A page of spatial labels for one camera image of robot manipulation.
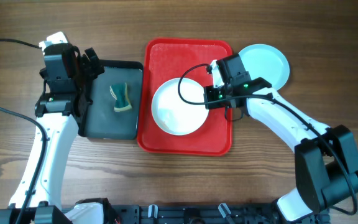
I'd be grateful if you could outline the green and yellow sponge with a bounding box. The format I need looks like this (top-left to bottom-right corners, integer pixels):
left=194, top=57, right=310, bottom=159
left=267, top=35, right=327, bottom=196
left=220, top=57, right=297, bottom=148
left=109, top=83, right=132, bottom=112

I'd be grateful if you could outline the light blue plate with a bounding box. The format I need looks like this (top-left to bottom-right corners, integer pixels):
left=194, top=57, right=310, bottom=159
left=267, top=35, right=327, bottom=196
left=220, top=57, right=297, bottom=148
left=239, top=44, right=290, bottom=90

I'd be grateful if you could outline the white round plate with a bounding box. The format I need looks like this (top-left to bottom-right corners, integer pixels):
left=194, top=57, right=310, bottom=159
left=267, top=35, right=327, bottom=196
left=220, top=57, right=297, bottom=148
left=151, top=78, right=209, bottom=136

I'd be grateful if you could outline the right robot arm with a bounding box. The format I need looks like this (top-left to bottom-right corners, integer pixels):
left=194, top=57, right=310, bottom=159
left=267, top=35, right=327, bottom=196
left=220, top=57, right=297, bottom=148
left=204, top=52, right=358, bottom=222

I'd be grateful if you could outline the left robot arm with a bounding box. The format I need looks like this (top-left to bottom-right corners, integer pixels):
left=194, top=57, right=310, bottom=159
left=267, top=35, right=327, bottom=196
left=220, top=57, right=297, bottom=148
left=0, top=41, right=114, bottom=223

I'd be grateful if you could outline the black rectangular tray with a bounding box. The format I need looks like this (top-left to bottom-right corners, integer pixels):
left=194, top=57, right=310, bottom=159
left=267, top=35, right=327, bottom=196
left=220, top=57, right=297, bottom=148
left=78, top=60, right=144, bottom=140

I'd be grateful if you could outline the red plastic tray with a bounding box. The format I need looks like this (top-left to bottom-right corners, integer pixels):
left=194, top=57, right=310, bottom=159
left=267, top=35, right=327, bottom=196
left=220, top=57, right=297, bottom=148
left=137, top=38, right=232, bottom=156

